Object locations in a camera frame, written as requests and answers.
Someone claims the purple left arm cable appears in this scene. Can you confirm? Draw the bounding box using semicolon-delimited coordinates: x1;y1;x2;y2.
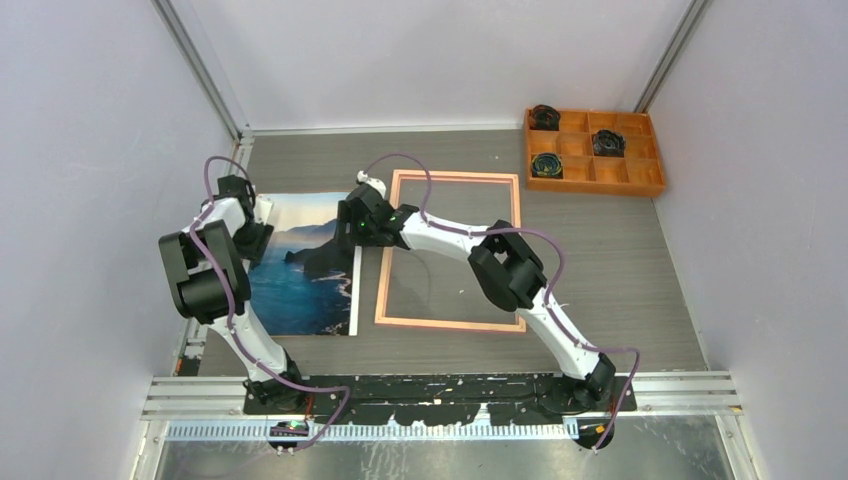
186;155;352;453

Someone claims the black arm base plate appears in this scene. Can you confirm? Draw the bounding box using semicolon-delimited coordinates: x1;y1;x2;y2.
242;372;639;429

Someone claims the aluminium front rail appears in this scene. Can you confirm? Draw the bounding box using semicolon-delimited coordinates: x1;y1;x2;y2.
142;371;742;446

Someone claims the black tape roll middle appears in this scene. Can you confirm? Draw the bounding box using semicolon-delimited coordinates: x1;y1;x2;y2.
592;129;627;158

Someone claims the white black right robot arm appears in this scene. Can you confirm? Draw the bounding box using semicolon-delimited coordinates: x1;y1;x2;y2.
334;172;616;411

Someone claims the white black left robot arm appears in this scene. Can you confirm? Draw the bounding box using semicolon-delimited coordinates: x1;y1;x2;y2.
158;175;307;414

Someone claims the orange compartment tray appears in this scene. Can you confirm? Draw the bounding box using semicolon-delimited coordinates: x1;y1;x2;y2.
523;104;666;198

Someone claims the black tape roll top-left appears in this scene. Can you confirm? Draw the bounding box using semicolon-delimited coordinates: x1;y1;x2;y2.
528;104;561;131

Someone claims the aluminium rail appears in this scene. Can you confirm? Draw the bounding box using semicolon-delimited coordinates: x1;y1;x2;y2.
142;371;742;446
172;131;256;377

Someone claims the blue green tape roll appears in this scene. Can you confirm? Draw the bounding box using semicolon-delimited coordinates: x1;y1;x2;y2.
530;152;564;179

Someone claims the mountain landscape photo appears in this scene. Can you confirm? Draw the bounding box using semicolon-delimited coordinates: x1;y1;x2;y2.
249;192;361;337

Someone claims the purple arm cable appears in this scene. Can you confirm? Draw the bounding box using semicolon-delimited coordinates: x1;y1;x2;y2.
360;153;643;455
186;155;352;453

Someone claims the pink wooden picture frame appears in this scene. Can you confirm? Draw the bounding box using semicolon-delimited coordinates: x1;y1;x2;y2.
374;169;527;333

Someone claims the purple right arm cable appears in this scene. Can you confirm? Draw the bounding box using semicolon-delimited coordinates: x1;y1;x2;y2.
360;153;643;455

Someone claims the aluminium left rail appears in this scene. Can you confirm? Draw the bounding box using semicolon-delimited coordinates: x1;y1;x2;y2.
172;131;256;377

